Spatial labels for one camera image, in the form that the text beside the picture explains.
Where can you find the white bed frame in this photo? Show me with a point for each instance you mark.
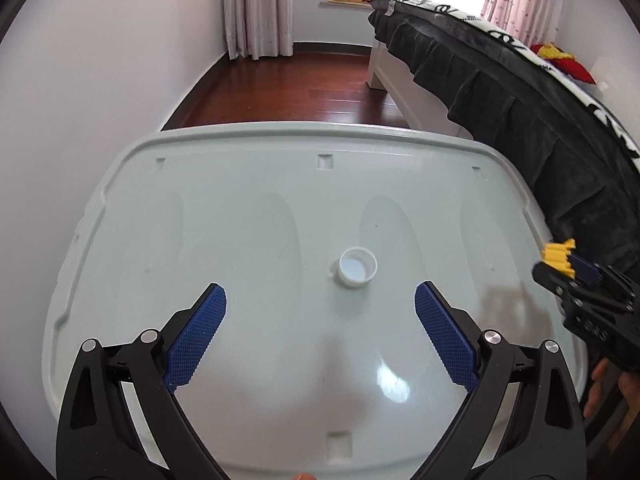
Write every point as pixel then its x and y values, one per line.
pixel 400 90

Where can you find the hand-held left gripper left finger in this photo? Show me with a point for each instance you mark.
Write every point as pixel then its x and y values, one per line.
pixel 195 340

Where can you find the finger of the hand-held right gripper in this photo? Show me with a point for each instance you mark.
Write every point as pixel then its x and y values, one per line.
pixel 550 275
pixel 585 269

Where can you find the person's left hand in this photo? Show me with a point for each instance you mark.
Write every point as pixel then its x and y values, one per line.
pixel 302 477

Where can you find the white bottle cap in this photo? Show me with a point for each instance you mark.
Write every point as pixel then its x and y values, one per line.
pixel 356 266

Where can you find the red and yellow plush toy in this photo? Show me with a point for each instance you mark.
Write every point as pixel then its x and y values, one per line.
pixel 562 62

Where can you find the yellow toy piece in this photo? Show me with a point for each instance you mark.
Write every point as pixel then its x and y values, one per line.
pixel 557 256

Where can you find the pale grey plastic storage lid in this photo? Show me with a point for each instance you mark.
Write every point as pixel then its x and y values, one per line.
pixel 250 240

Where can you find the white window sill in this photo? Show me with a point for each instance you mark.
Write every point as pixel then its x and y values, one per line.
pixel 345 5

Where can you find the person's right hand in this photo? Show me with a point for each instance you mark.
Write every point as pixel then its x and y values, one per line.
pixel 596 390

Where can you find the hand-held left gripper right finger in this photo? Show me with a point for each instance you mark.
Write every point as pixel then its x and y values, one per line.
pixel 447 340

